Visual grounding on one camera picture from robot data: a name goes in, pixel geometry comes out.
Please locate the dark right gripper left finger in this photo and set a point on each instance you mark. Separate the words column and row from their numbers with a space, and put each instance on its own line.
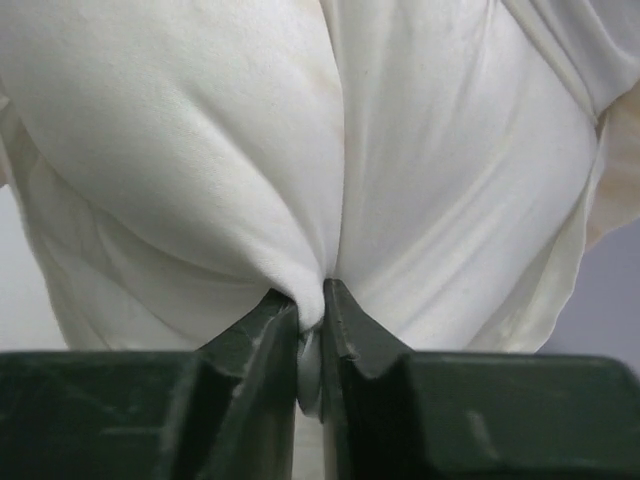
column 224, row 411

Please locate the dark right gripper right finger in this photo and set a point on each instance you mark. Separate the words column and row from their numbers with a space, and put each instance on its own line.
column 390, row 412

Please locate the white pillow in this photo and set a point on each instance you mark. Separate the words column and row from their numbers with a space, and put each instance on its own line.
column 174, row 161

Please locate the grey pillowcase with cream ruffle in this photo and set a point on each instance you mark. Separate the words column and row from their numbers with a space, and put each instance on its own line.
column 487, row 145

